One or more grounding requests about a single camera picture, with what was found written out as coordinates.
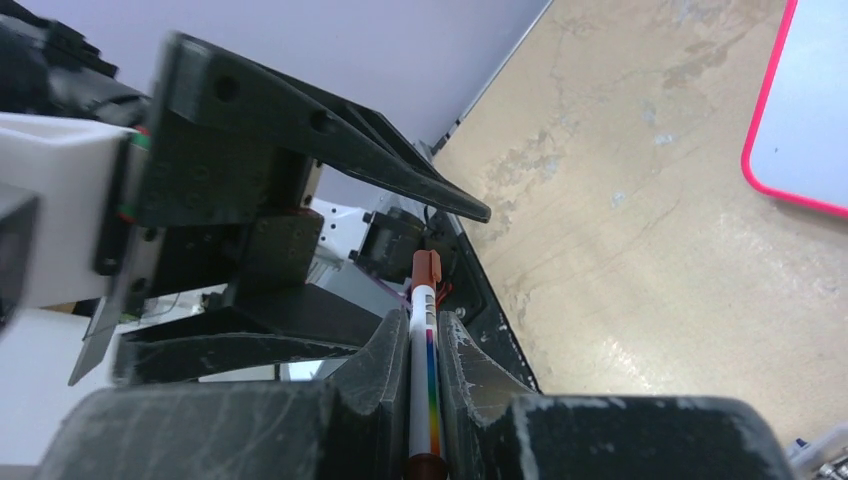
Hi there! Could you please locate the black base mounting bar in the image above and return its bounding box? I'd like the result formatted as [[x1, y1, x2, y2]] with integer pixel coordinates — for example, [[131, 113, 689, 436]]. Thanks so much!
[[424, 206, 541, 393]]

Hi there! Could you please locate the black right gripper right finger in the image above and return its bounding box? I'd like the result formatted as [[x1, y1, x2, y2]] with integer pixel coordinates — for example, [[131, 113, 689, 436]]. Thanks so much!
[[438, 313, 793, 479]]

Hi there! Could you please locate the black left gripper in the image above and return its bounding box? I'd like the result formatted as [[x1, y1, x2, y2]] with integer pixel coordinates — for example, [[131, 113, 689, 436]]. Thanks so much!
[[0, 105, 386, 387]]

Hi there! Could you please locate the brown marker cap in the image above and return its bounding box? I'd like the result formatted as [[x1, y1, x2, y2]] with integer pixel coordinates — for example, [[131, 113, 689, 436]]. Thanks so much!
[[411, 250, 442, 290]]

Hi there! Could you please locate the white marker pen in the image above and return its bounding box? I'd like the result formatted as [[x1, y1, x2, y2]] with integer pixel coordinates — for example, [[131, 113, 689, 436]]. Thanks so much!
[[405, 285, 448, 479]]

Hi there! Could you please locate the pink framed whiteboard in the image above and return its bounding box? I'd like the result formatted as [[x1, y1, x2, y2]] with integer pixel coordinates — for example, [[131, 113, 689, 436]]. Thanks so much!
[[740, 0, 847, 217]]

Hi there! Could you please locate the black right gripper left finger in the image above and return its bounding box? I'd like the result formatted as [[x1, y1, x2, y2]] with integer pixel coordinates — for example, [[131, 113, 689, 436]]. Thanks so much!
[[34, 310, 408, 479]]

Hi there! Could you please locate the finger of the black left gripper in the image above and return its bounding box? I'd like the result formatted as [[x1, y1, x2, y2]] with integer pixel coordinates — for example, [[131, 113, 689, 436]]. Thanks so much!
[[150, 33, 491, 223]]

